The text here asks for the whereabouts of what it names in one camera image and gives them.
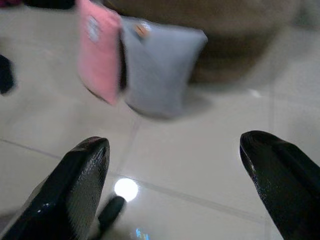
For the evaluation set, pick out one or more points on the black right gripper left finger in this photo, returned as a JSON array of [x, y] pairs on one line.
[[72, 190]]

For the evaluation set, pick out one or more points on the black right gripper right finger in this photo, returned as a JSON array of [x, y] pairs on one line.
[[285, 185]]

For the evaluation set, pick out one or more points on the light blue pillow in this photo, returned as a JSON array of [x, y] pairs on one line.
[[157, 72]]

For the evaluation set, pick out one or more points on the pink pillow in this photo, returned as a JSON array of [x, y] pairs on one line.
[[98, 55]]

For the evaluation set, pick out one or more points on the brown sofa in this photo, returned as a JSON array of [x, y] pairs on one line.
[[232, 32]]

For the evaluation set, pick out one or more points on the black cylindrical object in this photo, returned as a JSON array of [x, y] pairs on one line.
[[111, 212]]

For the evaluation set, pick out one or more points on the dark flat object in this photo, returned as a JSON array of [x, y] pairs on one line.
[[50, 3]]

